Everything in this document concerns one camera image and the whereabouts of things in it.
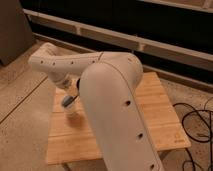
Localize grey cabinet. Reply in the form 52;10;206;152
0;0;36;66

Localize black floor cables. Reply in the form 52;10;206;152
171;96;213;171

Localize black bowl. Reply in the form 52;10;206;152
76;78;80;91

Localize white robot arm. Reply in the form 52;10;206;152
29;43;164;171

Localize white window rail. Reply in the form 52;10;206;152
24;9;213;72

